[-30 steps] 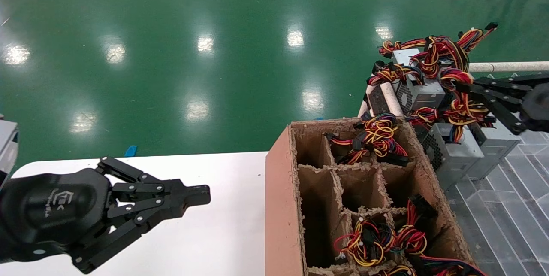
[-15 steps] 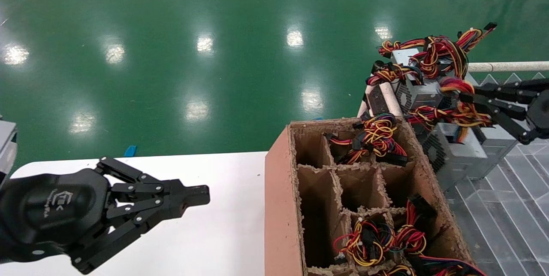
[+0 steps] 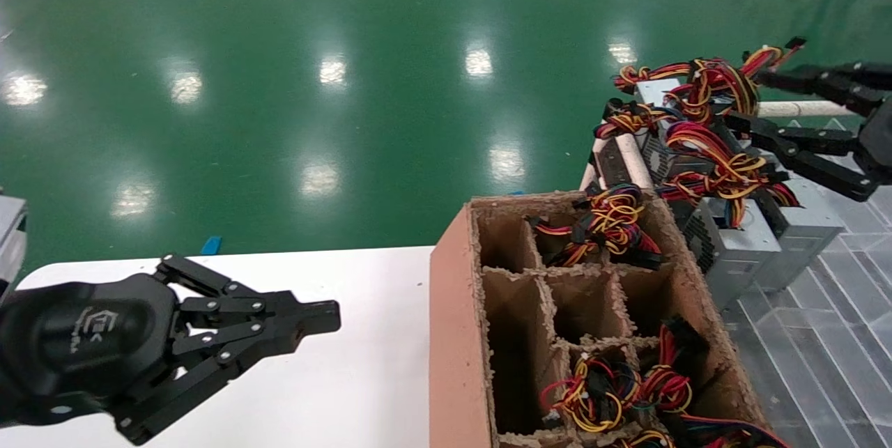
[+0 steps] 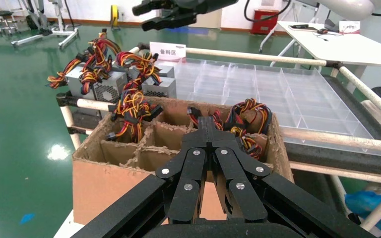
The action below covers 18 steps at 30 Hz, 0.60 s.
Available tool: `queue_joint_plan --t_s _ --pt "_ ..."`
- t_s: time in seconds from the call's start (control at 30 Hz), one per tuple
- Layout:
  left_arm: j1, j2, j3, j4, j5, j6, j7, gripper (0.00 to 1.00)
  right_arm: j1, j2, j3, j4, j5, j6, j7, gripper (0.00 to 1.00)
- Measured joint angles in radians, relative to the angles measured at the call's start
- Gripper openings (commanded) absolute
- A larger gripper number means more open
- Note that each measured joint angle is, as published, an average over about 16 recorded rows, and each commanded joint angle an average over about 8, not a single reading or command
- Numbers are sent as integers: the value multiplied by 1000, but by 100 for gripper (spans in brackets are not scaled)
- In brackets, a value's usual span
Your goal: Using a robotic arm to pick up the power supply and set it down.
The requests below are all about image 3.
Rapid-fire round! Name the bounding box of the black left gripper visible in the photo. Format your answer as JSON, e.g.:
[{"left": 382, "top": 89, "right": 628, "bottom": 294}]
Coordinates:
[{"left": 0, "top": 254, "right": 341, "bottom": 446}]

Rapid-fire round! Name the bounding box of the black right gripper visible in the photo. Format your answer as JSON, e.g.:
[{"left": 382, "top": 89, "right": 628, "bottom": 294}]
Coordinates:
[{"left": 725, "top": 61, "right": 892, "bottom": 203}]

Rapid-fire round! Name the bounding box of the long white rack pipe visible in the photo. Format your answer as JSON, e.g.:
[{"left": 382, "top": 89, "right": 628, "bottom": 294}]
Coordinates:
[{"left": 756, "top": 101, "right": 863, "bottom": 118}]

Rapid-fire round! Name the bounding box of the short white rack pipe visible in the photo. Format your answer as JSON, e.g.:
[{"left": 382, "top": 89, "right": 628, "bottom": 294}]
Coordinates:
[
  {"left": 580, "top": 138, "right": 607, "bottom": 192},
  {"left": 617, "top": 133, "right": 659, "bottom": 192}
]

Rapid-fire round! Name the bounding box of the brown divided cardboard box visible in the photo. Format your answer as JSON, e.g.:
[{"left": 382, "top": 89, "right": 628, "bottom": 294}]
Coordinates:
[{"left": 430, "top": 190, "right": 771, "bottom": 448}]

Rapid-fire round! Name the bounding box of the black roller track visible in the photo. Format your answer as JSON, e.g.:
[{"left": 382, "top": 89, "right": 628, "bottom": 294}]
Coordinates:
[{"left": 598, "top": 136, "right": 633, "bottom": 189}]

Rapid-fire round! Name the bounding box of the clear plastic rack panel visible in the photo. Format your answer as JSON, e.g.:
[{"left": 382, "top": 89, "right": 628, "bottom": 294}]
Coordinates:
[{"left": 721, "top": 117, "right": 892, "bottom": 448}]

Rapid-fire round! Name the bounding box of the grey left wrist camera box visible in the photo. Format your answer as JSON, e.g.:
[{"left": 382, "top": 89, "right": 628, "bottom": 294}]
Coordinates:
[{"left": 0, "top": 194, "right": 29, "bottom": 288}]

